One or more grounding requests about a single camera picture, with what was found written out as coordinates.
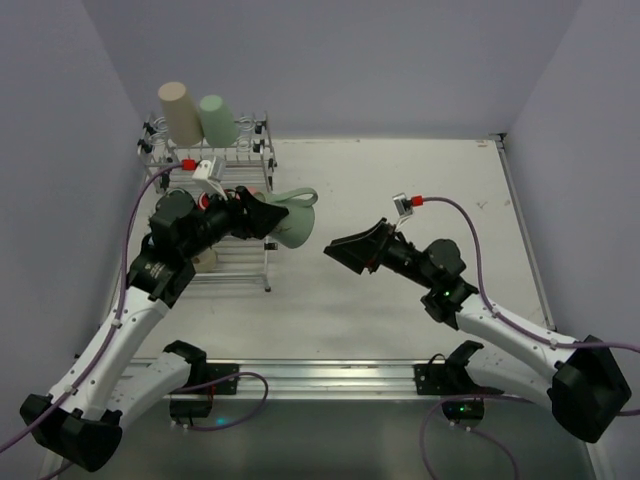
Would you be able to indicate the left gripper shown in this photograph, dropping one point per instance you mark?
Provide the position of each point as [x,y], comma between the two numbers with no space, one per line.
[242,216]

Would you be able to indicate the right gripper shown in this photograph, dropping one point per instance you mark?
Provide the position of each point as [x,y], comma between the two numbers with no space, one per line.
[381,246]

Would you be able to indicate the sage green mug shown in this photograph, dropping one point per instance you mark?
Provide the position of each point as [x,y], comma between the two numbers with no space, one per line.
[295,229]

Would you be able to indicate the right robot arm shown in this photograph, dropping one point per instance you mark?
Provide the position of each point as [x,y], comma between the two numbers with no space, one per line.
[579,381]

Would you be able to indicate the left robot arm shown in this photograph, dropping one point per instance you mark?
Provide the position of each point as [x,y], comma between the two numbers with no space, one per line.
[84,415]

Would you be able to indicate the metal dish rack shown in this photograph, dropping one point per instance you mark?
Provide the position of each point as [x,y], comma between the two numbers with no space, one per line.
[249,162]

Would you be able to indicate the red mug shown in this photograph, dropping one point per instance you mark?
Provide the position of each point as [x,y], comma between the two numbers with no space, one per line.
[204,199]

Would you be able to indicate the light green tumbler cup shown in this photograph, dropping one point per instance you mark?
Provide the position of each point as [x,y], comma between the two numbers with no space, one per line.
[218,122]

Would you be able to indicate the beige tumbler cup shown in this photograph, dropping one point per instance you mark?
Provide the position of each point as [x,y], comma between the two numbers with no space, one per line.
[180,114]

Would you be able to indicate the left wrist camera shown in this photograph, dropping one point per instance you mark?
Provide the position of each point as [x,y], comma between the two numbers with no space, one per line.
[209,174]

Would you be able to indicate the aluminium rail frame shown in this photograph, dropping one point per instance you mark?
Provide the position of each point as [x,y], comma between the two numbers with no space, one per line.
[324,343]

